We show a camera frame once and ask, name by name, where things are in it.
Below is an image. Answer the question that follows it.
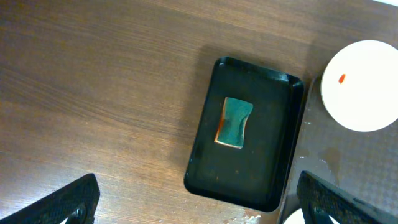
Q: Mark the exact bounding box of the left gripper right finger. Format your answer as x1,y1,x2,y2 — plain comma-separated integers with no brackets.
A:
297,171,397,224

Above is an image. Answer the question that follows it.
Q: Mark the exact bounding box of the pale grey plate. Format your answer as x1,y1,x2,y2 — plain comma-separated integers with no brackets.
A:
283,209,340,224

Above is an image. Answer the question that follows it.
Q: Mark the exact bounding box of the cream plate top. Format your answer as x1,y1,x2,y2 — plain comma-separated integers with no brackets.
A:
320,40,397,132

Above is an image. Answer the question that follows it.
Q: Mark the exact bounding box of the brown plastic serving tray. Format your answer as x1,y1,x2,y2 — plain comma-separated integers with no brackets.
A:
278,77,397,223

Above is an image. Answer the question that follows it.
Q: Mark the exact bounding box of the small black tray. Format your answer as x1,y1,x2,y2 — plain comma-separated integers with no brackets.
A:
184,57,304,212

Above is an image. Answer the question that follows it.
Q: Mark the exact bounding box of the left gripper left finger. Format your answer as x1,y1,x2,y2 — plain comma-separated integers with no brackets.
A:
1,174,100,224

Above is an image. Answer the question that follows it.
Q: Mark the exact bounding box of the green and yellow sponge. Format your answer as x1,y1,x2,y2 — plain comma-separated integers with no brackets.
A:
215,97,254,149

